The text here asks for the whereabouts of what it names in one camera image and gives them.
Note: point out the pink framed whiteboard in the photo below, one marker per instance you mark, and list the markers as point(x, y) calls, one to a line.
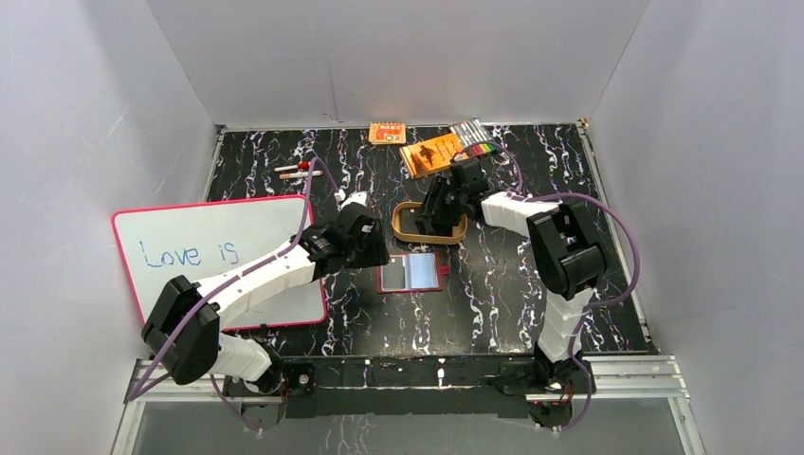
point(201, 240)

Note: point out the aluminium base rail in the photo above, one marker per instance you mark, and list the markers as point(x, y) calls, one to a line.
point(510, 386)

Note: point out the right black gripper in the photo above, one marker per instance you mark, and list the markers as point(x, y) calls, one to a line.
point(439, 187)

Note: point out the small orange card box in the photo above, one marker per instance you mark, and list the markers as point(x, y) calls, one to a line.
point(387, 133)

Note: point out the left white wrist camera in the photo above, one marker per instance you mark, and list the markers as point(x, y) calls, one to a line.
point(358, 197)

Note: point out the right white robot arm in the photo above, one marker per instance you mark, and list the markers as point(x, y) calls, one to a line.
point(570, 259)

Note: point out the orange white marker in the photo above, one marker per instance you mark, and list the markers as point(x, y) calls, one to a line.
point(299, 175)

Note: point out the red card holder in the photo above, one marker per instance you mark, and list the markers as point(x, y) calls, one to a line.
point(425, 272)

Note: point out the yellow oval tray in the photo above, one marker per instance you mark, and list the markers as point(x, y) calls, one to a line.
point(405, 230)

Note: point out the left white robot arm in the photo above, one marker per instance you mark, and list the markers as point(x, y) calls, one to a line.
point(185, 329)

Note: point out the coloured marker set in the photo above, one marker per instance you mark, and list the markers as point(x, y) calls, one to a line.
point(474, 139)

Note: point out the orange book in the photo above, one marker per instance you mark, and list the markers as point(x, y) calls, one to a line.
point(431, 156)

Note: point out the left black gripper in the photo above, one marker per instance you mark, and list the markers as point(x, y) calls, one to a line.
point(370, 245)

